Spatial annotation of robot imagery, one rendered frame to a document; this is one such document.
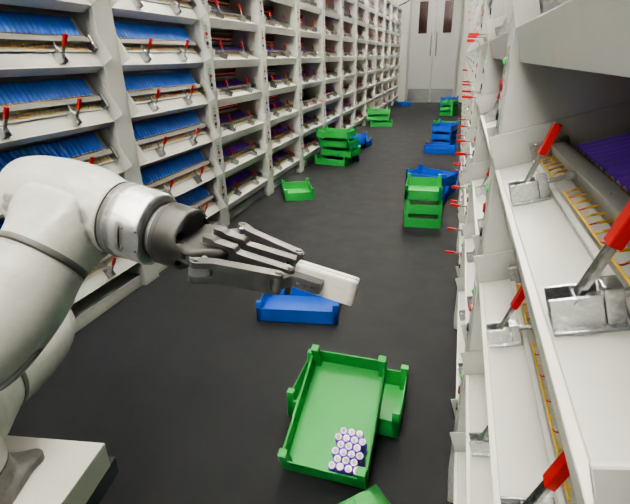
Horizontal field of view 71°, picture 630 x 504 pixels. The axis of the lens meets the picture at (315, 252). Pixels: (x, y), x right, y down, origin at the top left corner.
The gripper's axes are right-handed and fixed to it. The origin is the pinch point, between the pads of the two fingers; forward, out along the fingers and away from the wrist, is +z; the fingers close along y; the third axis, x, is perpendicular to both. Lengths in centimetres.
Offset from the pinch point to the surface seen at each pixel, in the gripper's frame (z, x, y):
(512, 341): 23.8, -6.7, -11.5
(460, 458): 30, -46, -28
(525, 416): 23.9, -6.9, 1.9
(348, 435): 8, -57, -34
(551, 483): 22.1, -1.6, 15.1
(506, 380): 22.7, -7.6, -4.0
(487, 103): 18, 14, -100
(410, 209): 5, -56, -200
